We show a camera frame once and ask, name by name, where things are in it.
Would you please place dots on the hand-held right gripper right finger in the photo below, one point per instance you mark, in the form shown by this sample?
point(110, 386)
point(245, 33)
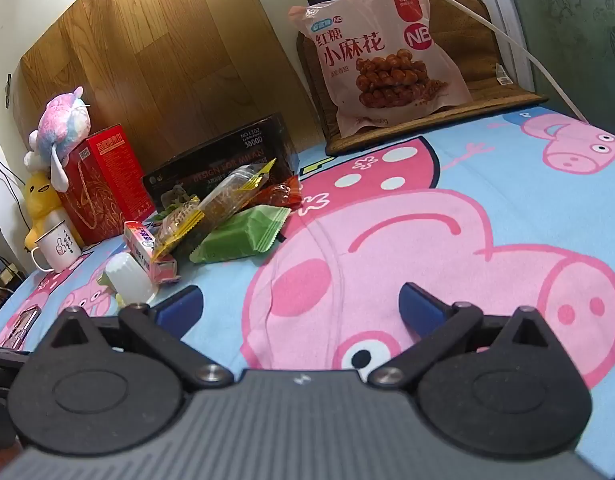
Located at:
point(420, 310)

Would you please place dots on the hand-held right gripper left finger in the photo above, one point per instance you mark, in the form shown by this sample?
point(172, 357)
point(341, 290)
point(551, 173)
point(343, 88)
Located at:
point(180, 307)

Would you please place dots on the pale green snack packet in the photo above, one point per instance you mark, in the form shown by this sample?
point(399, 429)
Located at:
point(237, 237)

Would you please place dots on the black cardboard box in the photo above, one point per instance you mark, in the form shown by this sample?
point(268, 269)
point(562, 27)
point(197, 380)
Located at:
point(227, 155)

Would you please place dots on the white plastic bottle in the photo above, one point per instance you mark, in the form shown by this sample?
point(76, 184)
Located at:
point(127, 277)

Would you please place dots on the pink white carton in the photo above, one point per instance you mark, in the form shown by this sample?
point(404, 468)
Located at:
point(145, 247)

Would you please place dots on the clear yellow-edged snack packet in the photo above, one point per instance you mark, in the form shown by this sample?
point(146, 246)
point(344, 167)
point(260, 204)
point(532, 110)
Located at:
point(227, 197)
point(175, 225)

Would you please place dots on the printed cartoon pig blanket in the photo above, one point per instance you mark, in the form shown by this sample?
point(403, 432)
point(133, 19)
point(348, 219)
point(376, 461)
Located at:
point(437, 200)

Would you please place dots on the white enamel mug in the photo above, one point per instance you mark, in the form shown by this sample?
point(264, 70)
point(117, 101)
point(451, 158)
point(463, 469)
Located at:
point(59, 250)

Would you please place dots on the red gift box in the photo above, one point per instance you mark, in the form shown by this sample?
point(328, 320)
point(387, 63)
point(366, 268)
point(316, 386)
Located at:
point(107, 180)

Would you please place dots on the orange snack packet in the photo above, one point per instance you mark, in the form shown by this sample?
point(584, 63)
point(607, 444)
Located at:
point(282, 194)

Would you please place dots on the yellow duck plush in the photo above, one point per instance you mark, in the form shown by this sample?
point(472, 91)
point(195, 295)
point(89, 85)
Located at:
point(39, 200)

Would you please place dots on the power strip with plugs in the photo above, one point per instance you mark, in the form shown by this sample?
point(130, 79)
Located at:
point(2, 277)

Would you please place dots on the pink blue plush toy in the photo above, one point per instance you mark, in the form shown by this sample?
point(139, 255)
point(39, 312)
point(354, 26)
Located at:
point(62, 120)

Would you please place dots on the brown woven mat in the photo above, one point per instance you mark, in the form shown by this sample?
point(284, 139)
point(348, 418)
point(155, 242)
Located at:
point(487, 70)

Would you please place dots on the large pink snack bag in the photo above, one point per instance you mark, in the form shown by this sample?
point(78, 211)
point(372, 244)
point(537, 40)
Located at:
point(377, 60)

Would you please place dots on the wooden board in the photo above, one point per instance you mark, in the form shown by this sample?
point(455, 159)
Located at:
point(177, 50)

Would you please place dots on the frosted glass door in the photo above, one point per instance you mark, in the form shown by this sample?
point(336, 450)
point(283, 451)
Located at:
point(572, 35)

